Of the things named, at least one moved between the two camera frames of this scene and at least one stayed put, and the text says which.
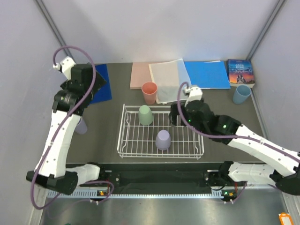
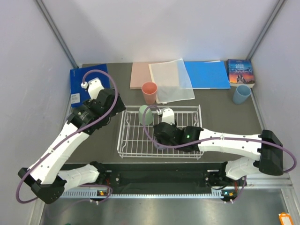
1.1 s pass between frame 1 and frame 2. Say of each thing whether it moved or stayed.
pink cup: stayed
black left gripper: moved
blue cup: stayed
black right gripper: moved
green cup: stayed
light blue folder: stayed
